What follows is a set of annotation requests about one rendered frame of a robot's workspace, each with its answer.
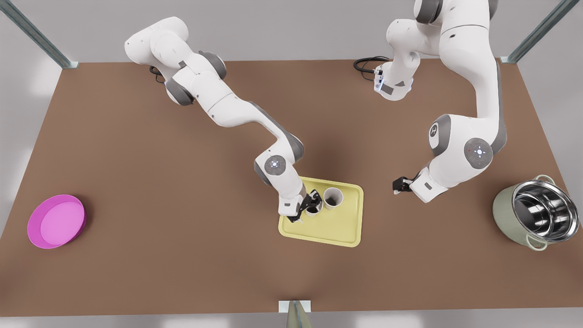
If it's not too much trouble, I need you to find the pink round bowl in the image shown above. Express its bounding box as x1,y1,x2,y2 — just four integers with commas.
27,195,87,249

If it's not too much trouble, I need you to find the yellow rectangular tray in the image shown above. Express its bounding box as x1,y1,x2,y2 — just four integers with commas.
278,176,364,248

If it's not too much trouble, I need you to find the green pot with steel interior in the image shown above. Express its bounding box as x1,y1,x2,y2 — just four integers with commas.
492,175,580,251

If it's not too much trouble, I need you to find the silver frame post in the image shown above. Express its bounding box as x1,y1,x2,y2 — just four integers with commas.
279,300,312,328
500,0,580,64
0,0,79,69

